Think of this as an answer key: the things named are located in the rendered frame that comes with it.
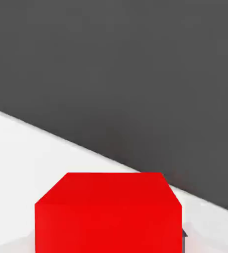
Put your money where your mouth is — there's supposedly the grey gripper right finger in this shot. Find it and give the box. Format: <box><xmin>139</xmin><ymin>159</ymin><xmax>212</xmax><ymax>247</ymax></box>
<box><xmin>182</xmin><ymin>222</ymin><xmax>205</xmax><ymax>253</ymax></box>

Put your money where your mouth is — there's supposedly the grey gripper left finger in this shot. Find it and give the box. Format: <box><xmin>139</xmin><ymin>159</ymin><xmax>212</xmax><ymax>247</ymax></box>
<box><xmin>14</xmin><ymin>231</ymin><xmax>36</xmax><ymax>253</ymax></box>

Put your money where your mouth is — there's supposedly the small red cube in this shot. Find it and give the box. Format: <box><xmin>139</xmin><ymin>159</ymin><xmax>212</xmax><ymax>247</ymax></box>
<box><xmin>34</xmin><ymin>172</ymin><xmax>183</xmax><ymax>253</ymax></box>

